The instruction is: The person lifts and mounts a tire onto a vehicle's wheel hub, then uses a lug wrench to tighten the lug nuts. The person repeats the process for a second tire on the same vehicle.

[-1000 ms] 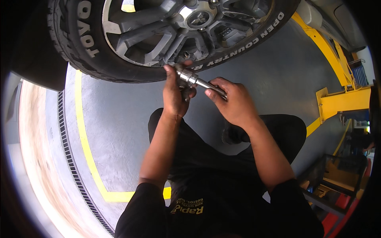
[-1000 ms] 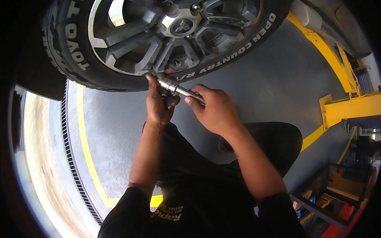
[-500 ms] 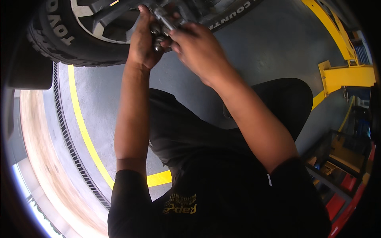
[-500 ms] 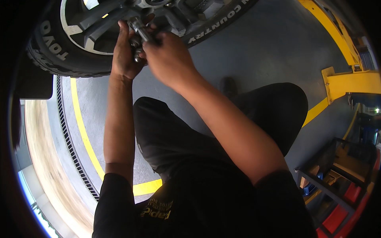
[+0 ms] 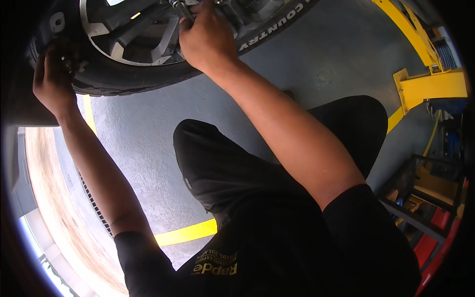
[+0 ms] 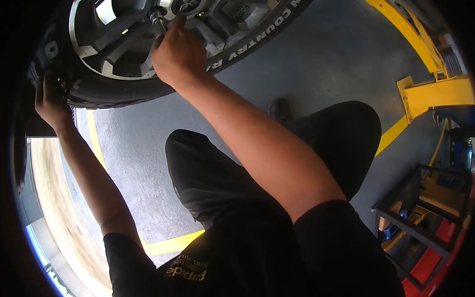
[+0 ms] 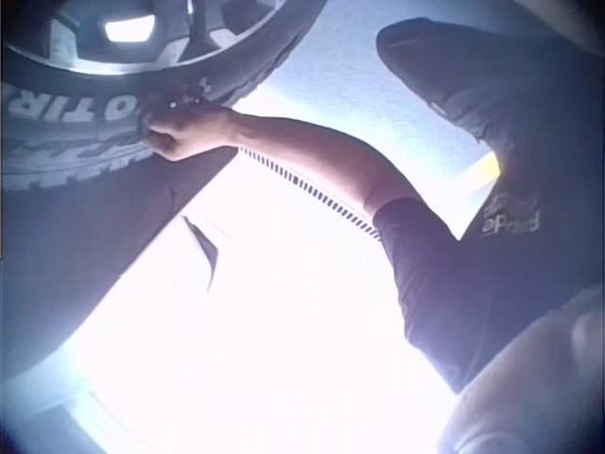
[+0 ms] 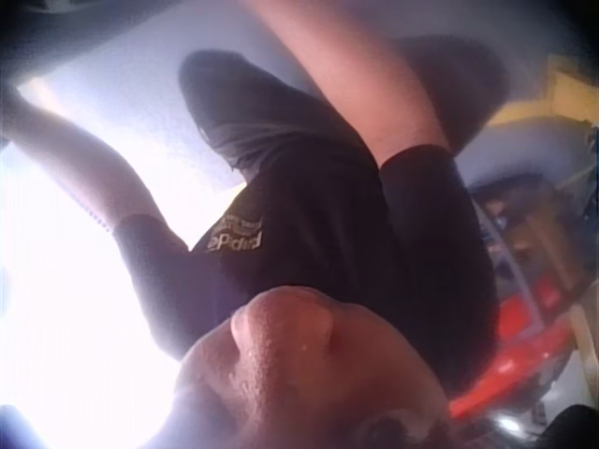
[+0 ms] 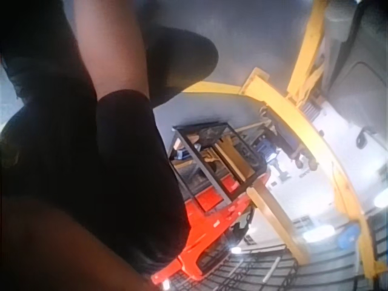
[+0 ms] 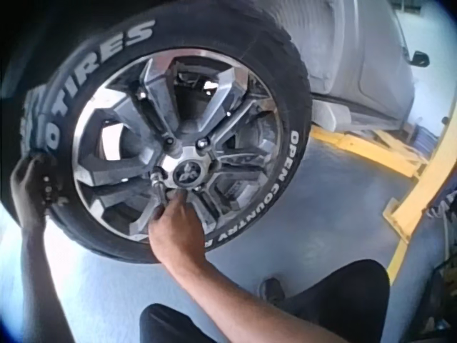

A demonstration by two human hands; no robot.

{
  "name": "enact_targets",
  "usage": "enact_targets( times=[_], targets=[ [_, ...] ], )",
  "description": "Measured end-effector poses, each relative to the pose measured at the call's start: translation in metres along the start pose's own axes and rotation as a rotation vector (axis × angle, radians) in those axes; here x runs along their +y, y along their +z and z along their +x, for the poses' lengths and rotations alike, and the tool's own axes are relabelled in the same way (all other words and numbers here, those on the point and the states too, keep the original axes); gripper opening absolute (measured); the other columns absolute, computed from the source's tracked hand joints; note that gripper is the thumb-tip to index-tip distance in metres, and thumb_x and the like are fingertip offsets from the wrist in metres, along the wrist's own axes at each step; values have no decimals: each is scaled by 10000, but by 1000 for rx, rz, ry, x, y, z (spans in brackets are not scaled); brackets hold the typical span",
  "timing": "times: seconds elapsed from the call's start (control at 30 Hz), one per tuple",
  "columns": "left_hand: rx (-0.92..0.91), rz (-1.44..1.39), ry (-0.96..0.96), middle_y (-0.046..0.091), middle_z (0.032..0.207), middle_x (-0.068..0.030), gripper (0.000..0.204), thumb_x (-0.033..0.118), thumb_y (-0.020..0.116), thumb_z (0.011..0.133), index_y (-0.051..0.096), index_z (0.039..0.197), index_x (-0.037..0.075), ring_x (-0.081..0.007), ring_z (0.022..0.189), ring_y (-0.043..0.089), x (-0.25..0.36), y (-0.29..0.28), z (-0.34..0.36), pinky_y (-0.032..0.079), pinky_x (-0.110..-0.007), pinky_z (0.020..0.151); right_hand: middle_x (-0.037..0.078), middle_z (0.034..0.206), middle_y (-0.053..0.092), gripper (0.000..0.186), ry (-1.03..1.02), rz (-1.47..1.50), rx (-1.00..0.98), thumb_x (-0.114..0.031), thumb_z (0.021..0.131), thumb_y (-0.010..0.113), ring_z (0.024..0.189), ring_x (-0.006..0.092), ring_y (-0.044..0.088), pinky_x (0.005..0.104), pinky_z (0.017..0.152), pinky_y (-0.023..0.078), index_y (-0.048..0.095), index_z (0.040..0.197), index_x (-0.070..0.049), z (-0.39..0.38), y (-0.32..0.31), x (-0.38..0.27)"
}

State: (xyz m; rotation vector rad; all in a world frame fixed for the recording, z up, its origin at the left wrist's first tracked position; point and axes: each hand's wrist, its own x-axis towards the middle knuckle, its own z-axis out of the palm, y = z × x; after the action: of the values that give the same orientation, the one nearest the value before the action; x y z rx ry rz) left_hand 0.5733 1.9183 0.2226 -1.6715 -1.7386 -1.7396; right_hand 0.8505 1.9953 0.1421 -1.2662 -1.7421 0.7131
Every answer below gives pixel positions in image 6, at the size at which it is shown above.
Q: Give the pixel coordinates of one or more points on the black car wheel alloy rim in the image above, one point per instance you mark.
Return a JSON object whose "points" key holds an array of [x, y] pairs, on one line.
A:
{"points": [[111, 92]]}

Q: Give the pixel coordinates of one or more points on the blue machine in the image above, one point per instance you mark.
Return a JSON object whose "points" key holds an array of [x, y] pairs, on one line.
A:
{"points": [[462, 154]]}

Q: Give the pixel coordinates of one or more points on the person's body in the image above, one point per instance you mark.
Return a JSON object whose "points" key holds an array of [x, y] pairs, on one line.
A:
{"points": [[259, 260]]}

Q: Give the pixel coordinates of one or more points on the person's right hand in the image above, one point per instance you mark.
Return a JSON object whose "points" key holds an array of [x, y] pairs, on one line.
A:
{"points": [[180, 55]]}

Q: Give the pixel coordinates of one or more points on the person's right fingers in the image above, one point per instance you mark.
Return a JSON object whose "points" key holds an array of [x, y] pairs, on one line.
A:
{"points": [[177, 24]]}

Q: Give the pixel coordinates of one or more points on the person's legs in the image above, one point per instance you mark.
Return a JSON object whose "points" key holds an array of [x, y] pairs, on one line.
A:
{"points": [[207, 174]]}

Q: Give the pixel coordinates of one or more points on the black and red tool cart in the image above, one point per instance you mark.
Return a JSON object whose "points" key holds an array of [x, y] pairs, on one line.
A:
{"points": [[426, 230]]}

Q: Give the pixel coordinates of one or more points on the person's left fingers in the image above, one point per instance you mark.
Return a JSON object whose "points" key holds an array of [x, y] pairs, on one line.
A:
{"points": [[55, 84]]}

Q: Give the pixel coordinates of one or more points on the person's left hand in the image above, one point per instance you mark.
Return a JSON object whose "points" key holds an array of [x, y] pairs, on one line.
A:
{"points": [[52, 107]]}

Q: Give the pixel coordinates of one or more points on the chrome socket wrench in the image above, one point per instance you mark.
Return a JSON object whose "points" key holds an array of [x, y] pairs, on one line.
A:
{"points": [[159, 20]]}

